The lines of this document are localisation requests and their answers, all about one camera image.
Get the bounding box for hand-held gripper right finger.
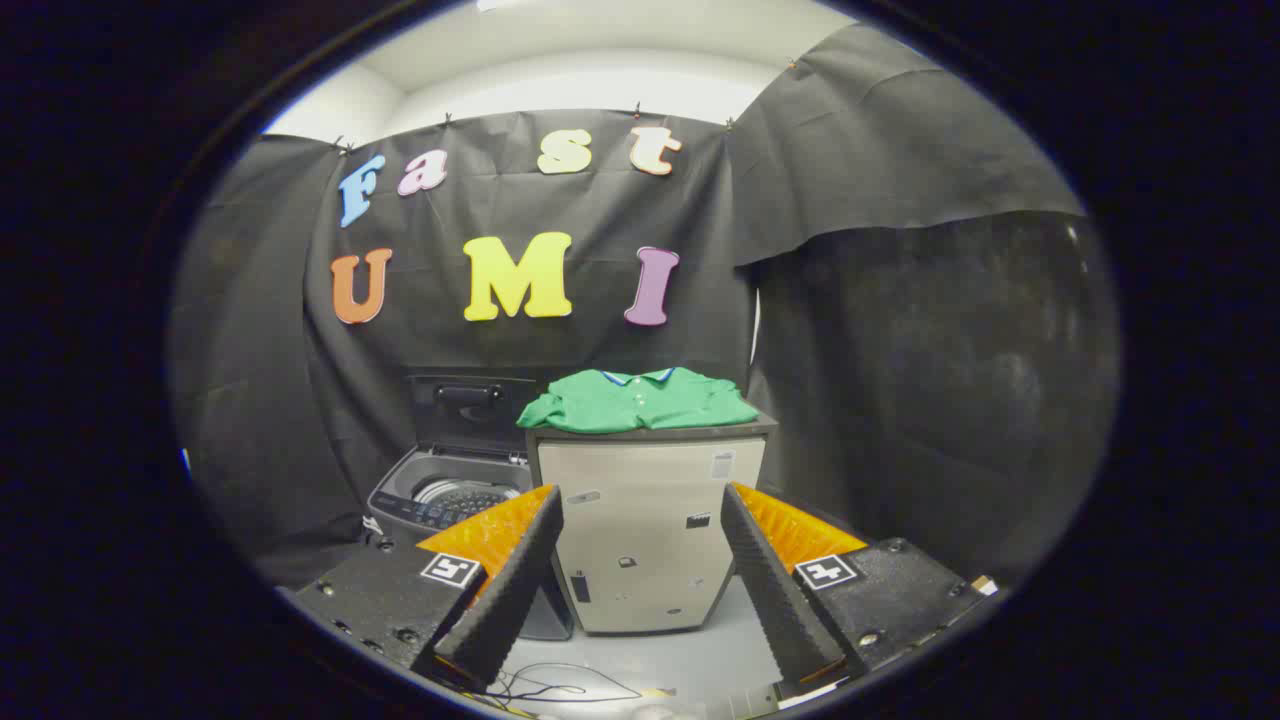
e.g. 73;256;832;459
720;482;1001;701

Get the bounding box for beige cabinet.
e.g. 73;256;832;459
525;415;779;636

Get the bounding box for grey washing machine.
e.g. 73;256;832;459
365;447;576;641

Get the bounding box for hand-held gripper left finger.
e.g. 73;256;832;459
290;484;566;696

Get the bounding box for thin black cable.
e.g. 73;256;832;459
485;662;646;707

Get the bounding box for green polo shirt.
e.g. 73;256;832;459
516;367;761;435

